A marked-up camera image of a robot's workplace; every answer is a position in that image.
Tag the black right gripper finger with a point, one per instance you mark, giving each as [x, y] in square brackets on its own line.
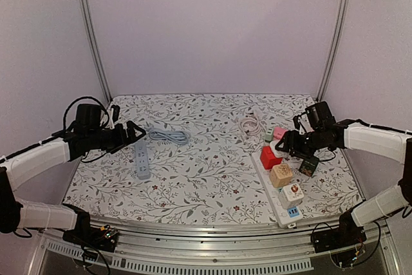
[290, 136]
[281, 145]

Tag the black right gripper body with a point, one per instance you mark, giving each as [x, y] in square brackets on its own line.
[298, 143]

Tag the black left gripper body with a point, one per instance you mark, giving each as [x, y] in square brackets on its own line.
[112, 142]

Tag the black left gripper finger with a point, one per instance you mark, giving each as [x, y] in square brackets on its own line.
[132, 127]
[133, 135]

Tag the white plug adapter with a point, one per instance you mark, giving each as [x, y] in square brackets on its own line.
[275, 151]

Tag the red cube socket adapter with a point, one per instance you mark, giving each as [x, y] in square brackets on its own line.
[269, 159]

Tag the dark green cube socket adapter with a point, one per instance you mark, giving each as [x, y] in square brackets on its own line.
[308, 166]

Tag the white cube adapter red flower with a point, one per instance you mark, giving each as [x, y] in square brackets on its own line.
[291, 195]

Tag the long white power strip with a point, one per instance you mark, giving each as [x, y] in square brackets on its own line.
[285, 218]

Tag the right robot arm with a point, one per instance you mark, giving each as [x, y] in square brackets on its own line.
[381, 142]

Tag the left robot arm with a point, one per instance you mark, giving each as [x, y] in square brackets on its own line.
[64, 146]

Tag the pink flat plug adapter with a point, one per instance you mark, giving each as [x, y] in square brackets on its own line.
[278, 133]

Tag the green usb plug adapter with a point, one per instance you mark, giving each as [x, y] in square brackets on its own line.
[269, 135]

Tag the beige cube socket adapter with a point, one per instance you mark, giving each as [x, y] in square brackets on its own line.
[280, 175]

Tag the floral patterned table mat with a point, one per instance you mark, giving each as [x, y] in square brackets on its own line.
[209, 181]

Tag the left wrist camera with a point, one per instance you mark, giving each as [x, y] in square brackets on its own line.
[93, 116]

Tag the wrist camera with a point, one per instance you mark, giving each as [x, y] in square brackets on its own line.
[93, 116]
[318, 117]

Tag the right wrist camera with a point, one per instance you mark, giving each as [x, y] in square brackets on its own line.
[318, 117]

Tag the aluminium front rail base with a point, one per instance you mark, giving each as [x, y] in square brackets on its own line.
[161, 248]

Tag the left aluminium frame post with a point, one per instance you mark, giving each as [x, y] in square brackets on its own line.
[94, 49]

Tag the aluminium frame post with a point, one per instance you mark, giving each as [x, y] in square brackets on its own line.
[94, 49]
[333, 50]

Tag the right aluminium frame post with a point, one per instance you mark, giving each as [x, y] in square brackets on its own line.
[333, 50]

